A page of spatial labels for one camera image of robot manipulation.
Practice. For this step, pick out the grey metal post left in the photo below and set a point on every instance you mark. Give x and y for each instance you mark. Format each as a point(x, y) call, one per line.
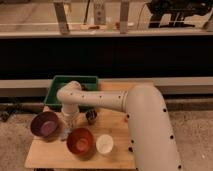
point(61, 17)

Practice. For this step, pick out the grey metal post middle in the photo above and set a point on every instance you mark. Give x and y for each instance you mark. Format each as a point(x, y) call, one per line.
point(99, 12)

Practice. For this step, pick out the purple bowl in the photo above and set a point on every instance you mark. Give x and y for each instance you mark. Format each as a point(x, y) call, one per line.
point(44, 124)

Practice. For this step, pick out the white cup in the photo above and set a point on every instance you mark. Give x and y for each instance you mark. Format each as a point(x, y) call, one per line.
point(104, 144)

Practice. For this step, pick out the green plastic tray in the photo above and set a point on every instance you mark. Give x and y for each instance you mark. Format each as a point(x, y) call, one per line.
point(61, 80)

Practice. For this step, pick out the small metal cup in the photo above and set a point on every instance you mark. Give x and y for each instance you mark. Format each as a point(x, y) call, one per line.
point(91, 116)

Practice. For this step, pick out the dark grape bunch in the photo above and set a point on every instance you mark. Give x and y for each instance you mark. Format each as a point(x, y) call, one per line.
point(84, 87)

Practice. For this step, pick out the grey metal post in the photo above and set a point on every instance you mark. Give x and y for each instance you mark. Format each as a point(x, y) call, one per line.
point(124, 10)
point(61, 17)
point(99, 12)

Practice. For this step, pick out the black machine in background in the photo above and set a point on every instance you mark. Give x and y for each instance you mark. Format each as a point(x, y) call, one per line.
point(178, 9)

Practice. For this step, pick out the grey metal post right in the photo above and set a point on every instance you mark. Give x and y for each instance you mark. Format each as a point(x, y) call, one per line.
point(124, 10)

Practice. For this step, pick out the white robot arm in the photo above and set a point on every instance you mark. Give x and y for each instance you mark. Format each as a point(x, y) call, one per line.
point(154, 144)

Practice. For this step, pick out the orange-brown bowl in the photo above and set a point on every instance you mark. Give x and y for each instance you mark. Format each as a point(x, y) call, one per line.
point(80, 141)

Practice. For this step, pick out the light blue towel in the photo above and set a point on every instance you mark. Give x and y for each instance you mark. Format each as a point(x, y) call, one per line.
point(68, 127)

